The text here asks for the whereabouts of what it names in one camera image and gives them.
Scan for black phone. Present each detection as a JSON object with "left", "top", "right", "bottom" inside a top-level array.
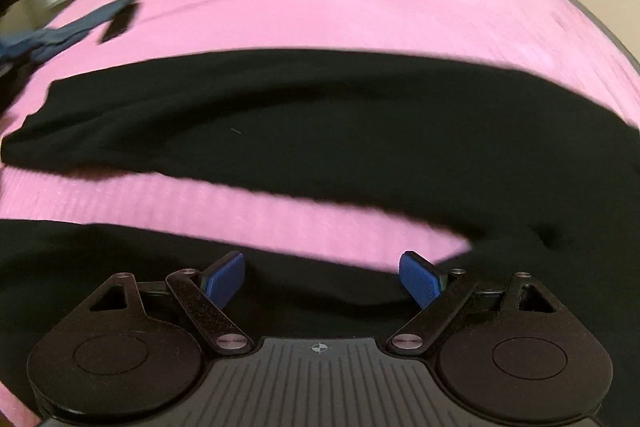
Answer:
[{"left": 96, "top": 2, "right": 142, "bottom": 45}]

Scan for black pants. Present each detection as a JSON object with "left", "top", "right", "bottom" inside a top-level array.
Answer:
[{"left": 0, "top": 48, "right": 640, "bottom": 427}]

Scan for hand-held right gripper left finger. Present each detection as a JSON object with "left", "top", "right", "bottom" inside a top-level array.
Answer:
[{"left": 87, "top": 251, "right": 251, "bottom": 354}]

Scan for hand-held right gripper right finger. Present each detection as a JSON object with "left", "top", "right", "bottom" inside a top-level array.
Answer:
[{"left": 390, "top": 251, "right": 558, "bottom": 353}]

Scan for dark blue-grey garment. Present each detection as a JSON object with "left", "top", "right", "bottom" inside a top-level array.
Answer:
[{"left": 0, "top": 0, "right": 146, "bottom": 64}]

